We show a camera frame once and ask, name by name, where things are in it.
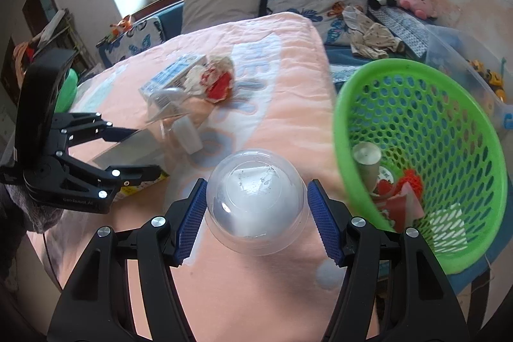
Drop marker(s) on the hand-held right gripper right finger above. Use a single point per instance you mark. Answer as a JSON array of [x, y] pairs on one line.
[[324, 226]]

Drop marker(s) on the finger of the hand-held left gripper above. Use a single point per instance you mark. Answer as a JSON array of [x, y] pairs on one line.
[[120, 174], [92, 125]]

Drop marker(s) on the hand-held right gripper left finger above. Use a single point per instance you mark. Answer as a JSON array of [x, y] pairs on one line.
[[190, 221]]

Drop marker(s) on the clear plastic dome lid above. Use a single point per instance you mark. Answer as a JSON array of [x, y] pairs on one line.
[[256, 205]]

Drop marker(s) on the orange snack wrapper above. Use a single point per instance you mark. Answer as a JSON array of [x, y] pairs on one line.
[[394, 209]]

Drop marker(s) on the white paper cup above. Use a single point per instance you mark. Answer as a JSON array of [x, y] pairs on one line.
[[368, 161]]

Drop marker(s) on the pink snack packet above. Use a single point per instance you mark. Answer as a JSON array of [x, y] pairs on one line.
[[415, 205]]

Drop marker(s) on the red foam net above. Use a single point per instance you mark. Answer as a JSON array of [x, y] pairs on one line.
[[411, 181]]

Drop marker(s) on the green plastic basket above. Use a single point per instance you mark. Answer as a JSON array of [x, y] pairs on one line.
[[441, 105]]

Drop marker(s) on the person's left forearm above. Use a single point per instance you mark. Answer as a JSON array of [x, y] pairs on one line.
[[28, 209]]

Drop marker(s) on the green plush bowl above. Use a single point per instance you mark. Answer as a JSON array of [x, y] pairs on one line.
[[68, 91]]

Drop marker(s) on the small white plastic bottle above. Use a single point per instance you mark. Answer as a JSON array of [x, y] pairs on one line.
[[188, 135]]

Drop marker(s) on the clear plastic cup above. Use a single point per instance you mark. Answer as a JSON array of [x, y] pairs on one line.
[[168, 101]]

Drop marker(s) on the white tissue box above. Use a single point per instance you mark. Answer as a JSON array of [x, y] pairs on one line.
[[172, 77]]

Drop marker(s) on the small butterfly print pillow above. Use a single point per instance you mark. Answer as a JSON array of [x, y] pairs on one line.
[[136, 37]]

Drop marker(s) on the orange fox toy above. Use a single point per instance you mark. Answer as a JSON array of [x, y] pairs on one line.
[[122, 25]]

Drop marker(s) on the red instant noodle cup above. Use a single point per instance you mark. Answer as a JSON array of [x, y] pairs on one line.
[[216, 81]]

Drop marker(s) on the pink printed blanket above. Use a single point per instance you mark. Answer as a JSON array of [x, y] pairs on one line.
[[260, 85]]

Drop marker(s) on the blue stool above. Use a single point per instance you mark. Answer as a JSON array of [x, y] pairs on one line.
[[473, 278]]

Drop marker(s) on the grey pillow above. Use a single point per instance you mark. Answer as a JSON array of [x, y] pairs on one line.
[[220, 1]]

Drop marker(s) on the beige printed garment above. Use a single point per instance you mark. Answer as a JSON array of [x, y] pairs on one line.
[[372, 37]]

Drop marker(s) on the clear plastic storage bin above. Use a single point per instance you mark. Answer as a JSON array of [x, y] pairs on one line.
[[449, 45]]

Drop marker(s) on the yellow toy car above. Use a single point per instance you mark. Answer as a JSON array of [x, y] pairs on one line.
[[491, 79]]

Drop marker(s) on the pink round plush toy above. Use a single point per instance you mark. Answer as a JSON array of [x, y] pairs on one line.
[[417, 1]]

